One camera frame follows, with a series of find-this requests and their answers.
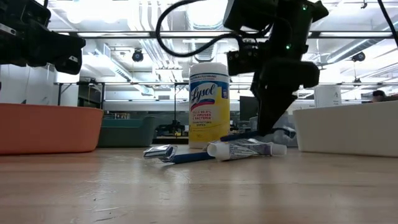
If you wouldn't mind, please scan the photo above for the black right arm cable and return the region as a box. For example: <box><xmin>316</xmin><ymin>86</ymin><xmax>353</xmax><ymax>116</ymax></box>
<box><xmin>377</xmin><ymin>0</ymin><xmax>398</xmax><ymax>47</ymax></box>

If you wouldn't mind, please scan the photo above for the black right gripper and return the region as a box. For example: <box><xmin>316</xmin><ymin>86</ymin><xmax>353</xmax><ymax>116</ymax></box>
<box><xmin>253</xmin><ymin>58</ymin><xmax>321</xmax><ymax>136</ymax></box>

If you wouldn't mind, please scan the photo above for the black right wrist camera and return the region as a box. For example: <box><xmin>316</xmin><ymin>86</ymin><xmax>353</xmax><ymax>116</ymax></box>
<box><xmin>226</xmin><ymin>49</ymin><xmax>259</xmax><ymax>77</ymax></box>

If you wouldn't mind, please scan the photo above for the orange plastic bin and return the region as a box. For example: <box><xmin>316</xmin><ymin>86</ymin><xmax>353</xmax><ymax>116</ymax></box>
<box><xmin>0</xmin><ymin>102</ymin><xmax>104</xmax><ymax>156</ymax></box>

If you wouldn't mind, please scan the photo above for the teal plastic bin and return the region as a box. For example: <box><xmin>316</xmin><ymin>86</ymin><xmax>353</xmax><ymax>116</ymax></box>
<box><xmin>98</xmin><ymin>116</ymin><xmax>158</xmax><ymax>148</ymax></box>

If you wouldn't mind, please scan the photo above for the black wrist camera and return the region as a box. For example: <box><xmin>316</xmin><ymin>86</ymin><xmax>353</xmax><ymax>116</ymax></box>
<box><xmin>0</xmin><ymin>0</ymin><xmax>52</xmax><ymax>32</ymax></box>
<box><xmin>226</xmin><ymin>49</ymin><xmax>259</xmax><ymax>77</ymax></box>

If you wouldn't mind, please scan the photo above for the black aluminium rig frame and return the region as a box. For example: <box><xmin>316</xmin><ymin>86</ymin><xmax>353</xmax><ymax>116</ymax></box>
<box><xmin>57</xmin><ymin>30</ymin><xmax>398</xmax><ymax>39</ymax></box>

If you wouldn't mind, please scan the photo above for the black ceiling spotlight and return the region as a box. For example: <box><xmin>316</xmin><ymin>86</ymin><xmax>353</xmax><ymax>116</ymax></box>
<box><xmin>351</xmin><ymin>51</ymin><xmax>366</xmax><ymax>63</ymax></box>
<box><xmin>131</xmin><ymin>49</ymin><xmax>144</xmax><ymax>63</ymax></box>

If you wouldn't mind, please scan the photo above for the black background monitor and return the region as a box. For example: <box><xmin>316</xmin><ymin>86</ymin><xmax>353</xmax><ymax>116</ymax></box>
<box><xmin>239</xmin><ymin>95</ymin><xmax>261</xmax><ymax>121</ymax></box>

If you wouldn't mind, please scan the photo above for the person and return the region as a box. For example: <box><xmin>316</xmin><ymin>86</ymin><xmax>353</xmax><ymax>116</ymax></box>
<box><xmin>371</xmin><ymin>89</ymin><xmax>398</xmax><ymax>103</ymax></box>

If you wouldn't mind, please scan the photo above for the yellow Lysol wipes canister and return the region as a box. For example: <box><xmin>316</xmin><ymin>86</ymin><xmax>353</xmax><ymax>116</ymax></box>
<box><xmin>188</xmin><ymin>62</ymin><xmax>231</xmax><ymax>149</ymax></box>

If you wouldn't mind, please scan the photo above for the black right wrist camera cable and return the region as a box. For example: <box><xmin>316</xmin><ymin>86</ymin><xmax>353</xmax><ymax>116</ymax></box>
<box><xmin>155</xmin><ymin>0</ymin><xmax>274</xmax><ymax>58</ymax></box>

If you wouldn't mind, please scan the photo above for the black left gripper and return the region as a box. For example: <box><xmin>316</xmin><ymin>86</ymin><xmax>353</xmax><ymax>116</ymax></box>
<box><xmin>0</xmin><ymin>29</ymin><xmax>86</xmax><ymax>76</ymax></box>

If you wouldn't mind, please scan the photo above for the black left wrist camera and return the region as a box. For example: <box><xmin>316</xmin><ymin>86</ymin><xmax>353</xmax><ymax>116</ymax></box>
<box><xmin>0</xmin><ymin>0</ymin><xmax>52</xmax><ymax>32</ymax></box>

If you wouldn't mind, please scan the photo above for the white plastic bin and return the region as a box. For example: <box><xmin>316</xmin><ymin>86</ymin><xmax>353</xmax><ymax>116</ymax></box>
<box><xmin>292</xmin><ymin>100</ymin><xmax>398</xmax><ymax>158</ymax></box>

